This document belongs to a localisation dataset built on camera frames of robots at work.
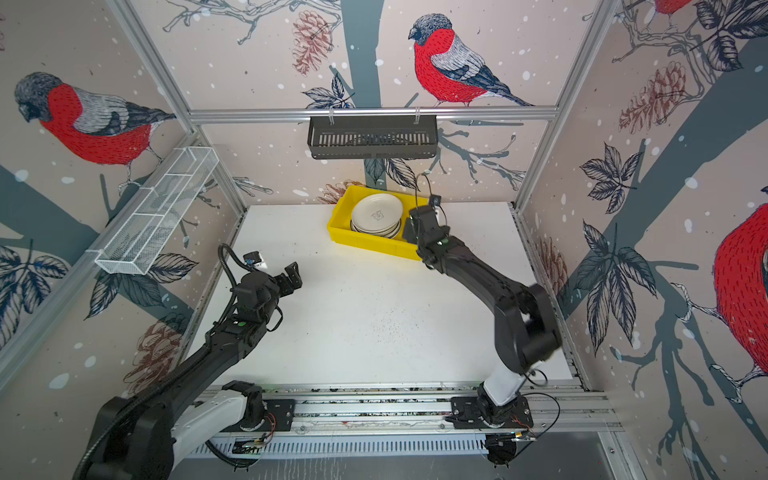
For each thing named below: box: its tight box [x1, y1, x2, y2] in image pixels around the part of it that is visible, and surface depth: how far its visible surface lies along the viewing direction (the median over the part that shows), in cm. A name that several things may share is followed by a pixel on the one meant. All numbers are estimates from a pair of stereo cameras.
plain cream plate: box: [350, 193, 404, 239], surface depth 112 cm
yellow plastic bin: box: [328, 185, 428, 261], surface depth 109 cm
